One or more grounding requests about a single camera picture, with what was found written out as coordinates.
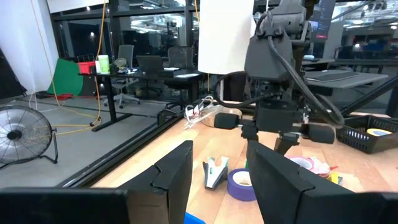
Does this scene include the clear plastic wrapped cable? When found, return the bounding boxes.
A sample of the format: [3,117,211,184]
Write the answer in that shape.
[183,95,224,130]

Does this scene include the black floor fan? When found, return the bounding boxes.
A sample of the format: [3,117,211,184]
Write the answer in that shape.
[0,105,59,170]

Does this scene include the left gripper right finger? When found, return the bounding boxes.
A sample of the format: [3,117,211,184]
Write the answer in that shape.
[246,139,398,224]

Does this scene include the long yellow power cord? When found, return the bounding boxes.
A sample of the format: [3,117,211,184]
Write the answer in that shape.
[30,0,108,136]

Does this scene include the green round backdrop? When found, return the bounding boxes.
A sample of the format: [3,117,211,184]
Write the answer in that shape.
[46,58,85,96]

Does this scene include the purple tape roll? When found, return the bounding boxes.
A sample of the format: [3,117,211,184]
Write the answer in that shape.
[226,168,257,202]

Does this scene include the green white container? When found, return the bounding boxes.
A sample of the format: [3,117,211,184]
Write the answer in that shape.
[97,54,111,75]

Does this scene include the white wall panel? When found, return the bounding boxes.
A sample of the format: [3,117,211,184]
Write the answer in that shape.
[46,0,109,14]

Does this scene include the dark computer monitor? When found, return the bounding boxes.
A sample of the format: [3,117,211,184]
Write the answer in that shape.
[310,0,336,44]

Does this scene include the black office desk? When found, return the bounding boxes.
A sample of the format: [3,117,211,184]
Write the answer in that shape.
[78,67,203,133]

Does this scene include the black aluminium table frame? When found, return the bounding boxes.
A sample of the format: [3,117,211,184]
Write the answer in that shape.
[57,98,259,189]

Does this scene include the black laptop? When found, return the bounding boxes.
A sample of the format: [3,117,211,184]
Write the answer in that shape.
[136,55,165,74]

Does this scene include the black plastic basket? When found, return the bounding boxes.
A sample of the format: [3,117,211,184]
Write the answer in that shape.
[335,114,398,154]

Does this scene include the grey office chair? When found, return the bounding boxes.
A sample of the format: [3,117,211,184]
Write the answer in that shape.
[103,44,141,110]

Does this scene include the yellow mini stapler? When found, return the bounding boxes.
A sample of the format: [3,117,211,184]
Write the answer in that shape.
[328,172,344,187]

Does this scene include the black fabric panel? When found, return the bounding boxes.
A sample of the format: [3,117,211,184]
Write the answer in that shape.
[0,46,27,101]

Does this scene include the table lamp white shade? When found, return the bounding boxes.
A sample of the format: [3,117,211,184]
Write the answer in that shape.
[197,0,255,129]

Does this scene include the red storage bin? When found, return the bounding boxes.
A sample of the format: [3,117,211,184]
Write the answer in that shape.
[76,60,96,75]

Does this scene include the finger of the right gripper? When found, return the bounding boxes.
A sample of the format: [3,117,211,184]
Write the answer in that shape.
[274,132,300,156]
[241,123,259,141]

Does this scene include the grey work table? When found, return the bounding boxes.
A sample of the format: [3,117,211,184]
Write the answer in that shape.
[303,70,389,90]

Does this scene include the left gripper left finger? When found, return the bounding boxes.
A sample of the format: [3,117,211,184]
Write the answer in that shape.
[0,139,193,224]

